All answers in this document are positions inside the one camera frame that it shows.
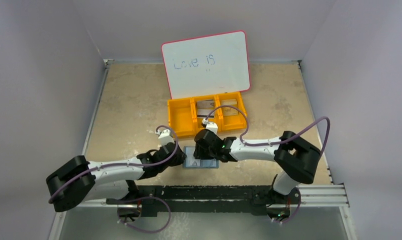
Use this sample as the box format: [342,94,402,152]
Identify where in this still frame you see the blue leather card holder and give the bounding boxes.
[183,146,219,169]

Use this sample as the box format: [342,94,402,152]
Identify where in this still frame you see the white VIP card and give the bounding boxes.
[196,108,214,119]

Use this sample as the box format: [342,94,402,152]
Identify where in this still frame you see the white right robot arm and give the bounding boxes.
[194,129,321,196]

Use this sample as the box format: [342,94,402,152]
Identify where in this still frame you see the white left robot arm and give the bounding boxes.
[46,142,187,212]

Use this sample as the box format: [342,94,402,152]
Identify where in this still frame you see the cards in right bin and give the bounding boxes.
[220,99,239,117]

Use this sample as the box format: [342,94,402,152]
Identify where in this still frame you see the yellow middle bin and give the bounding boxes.
[193,95,223,131]

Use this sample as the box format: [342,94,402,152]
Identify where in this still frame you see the yellow bin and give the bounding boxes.
[167,98,196,138]
[193,95,223,131]
[216,91,247,132]

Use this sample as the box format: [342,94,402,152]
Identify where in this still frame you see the yellow right bin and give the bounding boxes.
[216,91,247,132]

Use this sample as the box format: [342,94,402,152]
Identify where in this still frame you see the yellow left bin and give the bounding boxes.
[167,98,196,138]

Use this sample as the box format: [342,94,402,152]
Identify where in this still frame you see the pink framed whiteboard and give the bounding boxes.
[161,30,251,99]

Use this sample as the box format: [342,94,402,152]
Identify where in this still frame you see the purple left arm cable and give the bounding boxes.
[48,125,179,205]

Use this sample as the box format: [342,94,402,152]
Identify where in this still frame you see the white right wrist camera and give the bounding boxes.
[202,118,218,134]

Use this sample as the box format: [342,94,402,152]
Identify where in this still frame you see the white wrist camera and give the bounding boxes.
[156,129,175,146]
[202,118,218,134]

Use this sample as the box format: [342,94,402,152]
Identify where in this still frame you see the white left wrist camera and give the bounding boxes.
[156,129,175,146]

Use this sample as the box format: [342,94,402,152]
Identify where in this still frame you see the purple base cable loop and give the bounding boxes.
[117,196,172,234]

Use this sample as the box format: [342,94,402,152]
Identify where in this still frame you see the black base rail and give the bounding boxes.
[106,185,302,221]

